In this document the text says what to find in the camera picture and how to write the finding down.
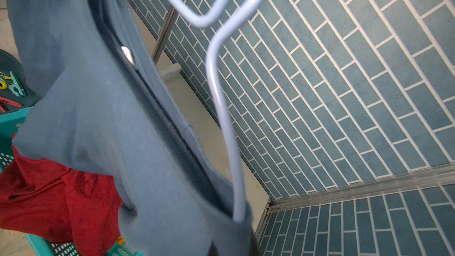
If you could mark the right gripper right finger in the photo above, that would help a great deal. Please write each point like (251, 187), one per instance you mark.
(254, 247)

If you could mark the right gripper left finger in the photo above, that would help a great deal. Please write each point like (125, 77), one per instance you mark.
(212, 250)

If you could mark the red t-shirt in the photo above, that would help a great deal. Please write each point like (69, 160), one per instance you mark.
(58, 204)

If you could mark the blue grey t-shirt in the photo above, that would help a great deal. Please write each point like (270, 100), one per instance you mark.
(105, 109)

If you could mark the red clothespin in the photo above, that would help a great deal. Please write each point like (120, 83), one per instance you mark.
(7, 101)

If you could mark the yellow t-shirt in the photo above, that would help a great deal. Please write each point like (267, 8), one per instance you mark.
(119, 241)

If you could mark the yellow clothespin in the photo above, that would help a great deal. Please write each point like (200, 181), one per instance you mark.
(5, 82)

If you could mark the teal plastic basket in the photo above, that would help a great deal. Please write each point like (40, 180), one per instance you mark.
(18, 243)

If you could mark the metal clothes rack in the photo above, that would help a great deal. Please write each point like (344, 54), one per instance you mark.
(169, 71)

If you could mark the dark teal tray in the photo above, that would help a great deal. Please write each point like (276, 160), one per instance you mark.
(10, 63)

